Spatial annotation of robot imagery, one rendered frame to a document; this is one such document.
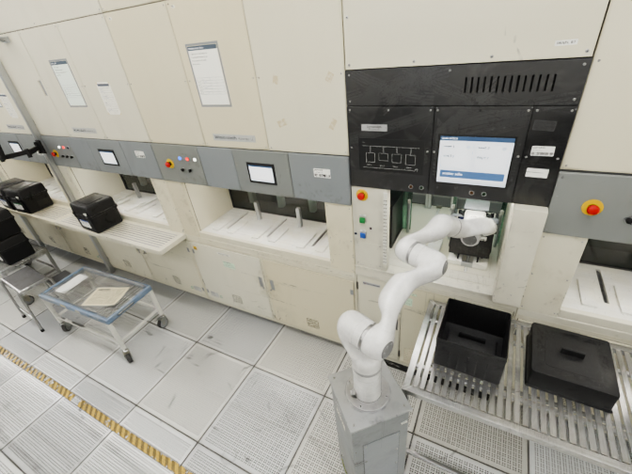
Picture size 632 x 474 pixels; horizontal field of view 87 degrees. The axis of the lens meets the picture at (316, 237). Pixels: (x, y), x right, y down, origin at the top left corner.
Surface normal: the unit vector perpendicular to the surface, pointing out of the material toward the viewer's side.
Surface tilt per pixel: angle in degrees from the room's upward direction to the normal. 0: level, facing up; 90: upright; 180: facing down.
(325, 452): 0
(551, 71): 90
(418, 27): 91
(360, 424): 0
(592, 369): 0
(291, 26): 90
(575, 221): 90
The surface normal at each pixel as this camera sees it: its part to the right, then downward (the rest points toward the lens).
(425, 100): -0.46, 0.52
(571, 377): -0.11, -0.84
